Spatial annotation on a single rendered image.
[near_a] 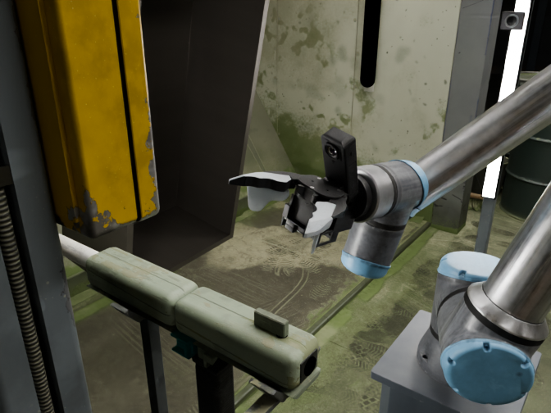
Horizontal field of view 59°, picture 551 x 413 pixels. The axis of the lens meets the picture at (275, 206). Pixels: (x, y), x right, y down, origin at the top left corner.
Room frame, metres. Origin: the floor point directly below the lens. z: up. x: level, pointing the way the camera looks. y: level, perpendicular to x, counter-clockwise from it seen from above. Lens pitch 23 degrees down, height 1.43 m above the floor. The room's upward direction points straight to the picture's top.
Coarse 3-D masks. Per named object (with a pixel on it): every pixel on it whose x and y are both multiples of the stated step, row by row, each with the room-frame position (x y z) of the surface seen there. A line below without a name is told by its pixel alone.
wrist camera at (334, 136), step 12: (336, 132) 0.66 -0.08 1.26; (324, 144) 0.67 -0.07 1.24; (336, 144) 0.64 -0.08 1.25; (348, 144) 0.64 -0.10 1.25; (324, 156) 0.68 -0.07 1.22; (336, 156) 0.65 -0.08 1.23; (348, 156) 0.65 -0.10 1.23; (336, 168) 0.67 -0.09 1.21; (348, 168) 0.65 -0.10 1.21; (336, 180) 0.68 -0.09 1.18; (348, 180) 0.66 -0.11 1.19; (348, 192) 0.67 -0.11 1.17
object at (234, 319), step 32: (96, 256) 0.52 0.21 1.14; (128, 256) 0.52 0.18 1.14; (96, 288) 0.51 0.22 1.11; (128, 288) 0.46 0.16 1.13; (160, 288) 0.45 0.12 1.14; (192, 288) 0.45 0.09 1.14; (160, 320) 0.44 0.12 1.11; (192, 320) 0.40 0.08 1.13; (224, 320) 0.39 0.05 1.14; (256, 320) 0.38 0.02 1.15; (288, 320) 0.37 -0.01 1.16; (224, 352) 0.38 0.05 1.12; (256, 352) 0.36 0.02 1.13; (288, 352) 0.34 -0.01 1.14; (224, 384) 0.41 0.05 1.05; (288, 384) 0.34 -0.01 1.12
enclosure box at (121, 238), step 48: (144, 0) 1.84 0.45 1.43; (192, 0) 2.03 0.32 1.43; (240, 0) 1.91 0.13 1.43; (144, 48) 1.86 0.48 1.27; (192, 48) 2.05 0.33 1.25; (240, 48) 1.91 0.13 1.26; (192, 96) 2.06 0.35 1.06; (240, 96) 1.91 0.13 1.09; (192, 144) 2.07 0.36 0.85; (240, 144) 1.92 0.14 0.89; (192, 192) 2.08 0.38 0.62; (96, 240) 1.52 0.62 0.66; (144, 240) 1.82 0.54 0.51; (192, 240) 1.87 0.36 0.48
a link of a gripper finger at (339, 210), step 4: (320, 196) 0.64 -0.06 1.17; (324, 200) 0.63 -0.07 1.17; (328, 200) 0.63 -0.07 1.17; (332, 200) 0.62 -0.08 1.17; (336, 200) 0.63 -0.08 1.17; (340, 200) 0.63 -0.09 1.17; (344, 200) 0.63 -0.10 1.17; (336, 204) 0.61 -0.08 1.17; (340, 204) 0.62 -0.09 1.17; (344, 204) 0.62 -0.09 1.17; (336, 208) 0.60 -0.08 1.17; (340, 208) 0.60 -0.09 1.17; (344, 208) 0.61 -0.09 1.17; (336, 212) 0.59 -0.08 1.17; (340, 212) 0.59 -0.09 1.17; (332, 216) 0.57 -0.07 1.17; (336, 216) 0.58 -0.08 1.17; (340, 216) 0.59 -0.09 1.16; (332, 220) 0.58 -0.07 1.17
